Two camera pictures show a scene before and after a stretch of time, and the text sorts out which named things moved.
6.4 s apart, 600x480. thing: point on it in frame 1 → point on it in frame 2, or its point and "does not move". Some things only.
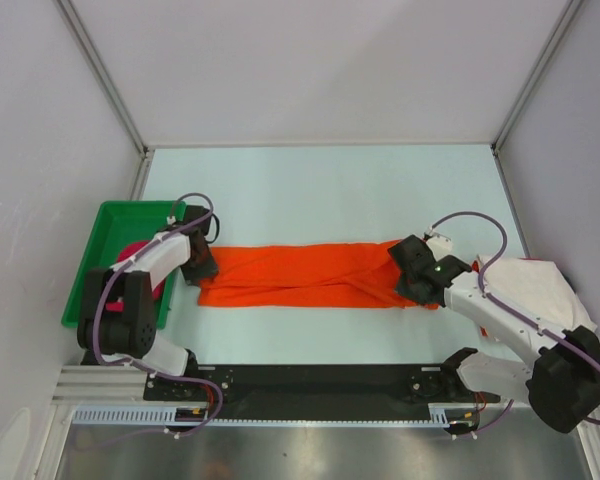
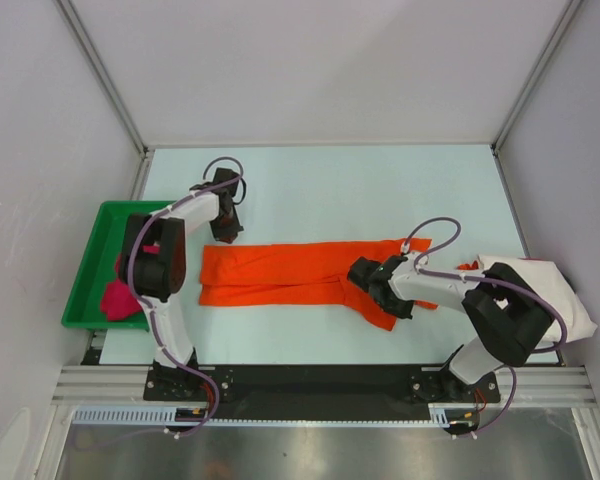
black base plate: [313, 388] does not move
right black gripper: [402, 287] → [404, 312]
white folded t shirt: [538, 290] does not move
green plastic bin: [115, 225] does not move
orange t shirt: [311, 275] does not move
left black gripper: [210, 269] → [227, 235]
